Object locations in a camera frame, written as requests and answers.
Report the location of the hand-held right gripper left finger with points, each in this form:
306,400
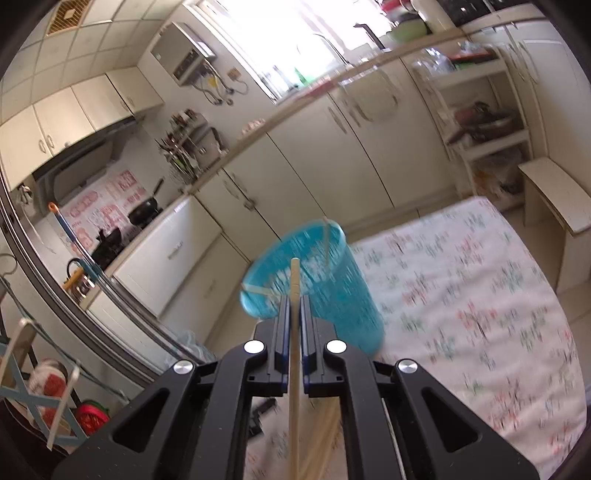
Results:
282,337

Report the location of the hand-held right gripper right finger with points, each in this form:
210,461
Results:
306,337

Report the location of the wooden chopstick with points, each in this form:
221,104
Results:
323,431
294,277
258,290

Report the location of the blue plastic basin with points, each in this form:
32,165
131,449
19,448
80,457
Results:
351,304

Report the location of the floral tablecloth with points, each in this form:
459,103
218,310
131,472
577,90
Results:
461,323

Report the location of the cream lower kitchen cabinets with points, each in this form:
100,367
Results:
300,175

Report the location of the black frying pan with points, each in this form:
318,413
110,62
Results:
143,212

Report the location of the black wok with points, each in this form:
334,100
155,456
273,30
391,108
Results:
108,242

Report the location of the red bag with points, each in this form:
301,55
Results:
90,415

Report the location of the metal kettle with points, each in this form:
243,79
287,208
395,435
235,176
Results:
78,281

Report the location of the red patterned backsplash sticker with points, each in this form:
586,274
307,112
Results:
92,207

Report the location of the plastic bag of food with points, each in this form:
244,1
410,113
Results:
498,175

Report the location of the green bottle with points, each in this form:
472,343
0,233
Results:
300,77

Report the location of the wooden folding rack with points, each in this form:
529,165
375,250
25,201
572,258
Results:
23,369

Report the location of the white storage trolley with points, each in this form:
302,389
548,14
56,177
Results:
496,144

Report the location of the range hood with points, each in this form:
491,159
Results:
78,152

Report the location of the dark pan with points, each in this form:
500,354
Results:
485,120

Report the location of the small white wooden stool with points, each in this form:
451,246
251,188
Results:
554,194

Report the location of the chrome sink faucet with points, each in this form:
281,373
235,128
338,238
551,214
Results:
330,46

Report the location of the kitchen window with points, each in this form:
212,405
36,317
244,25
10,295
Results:
286,41

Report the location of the clear plastic bottles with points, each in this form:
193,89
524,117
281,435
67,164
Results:
434,62

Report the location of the cream upper kitchen cabinet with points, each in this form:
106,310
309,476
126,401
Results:
69,115

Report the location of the black tap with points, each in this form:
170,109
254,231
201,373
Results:
369,34

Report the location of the green bowl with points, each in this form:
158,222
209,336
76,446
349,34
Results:
408,30

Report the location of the ceiling exhaust vent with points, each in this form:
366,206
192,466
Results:
76,16

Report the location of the wall utensil rack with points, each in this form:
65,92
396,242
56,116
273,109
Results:
184,147

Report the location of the wall water heater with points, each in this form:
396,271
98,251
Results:
180,53

